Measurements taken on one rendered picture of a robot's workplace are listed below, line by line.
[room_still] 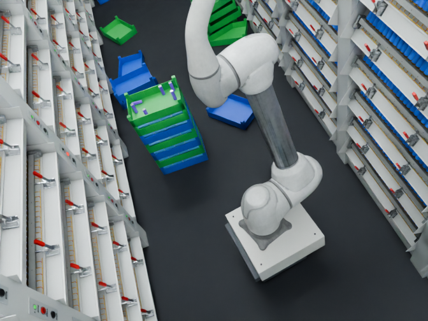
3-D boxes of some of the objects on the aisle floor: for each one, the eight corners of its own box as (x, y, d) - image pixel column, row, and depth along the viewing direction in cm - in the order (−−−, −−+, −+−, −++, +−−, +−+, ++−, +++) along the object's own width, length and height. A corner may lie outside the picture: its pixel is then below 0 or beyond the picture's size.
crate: (260, 108, 257) (258, 100, 251) (244, 130, 250) (242, 122, 244) (224, 96, 272) (221, 88, 266) (208, 116, 265) (205, 108, 259)
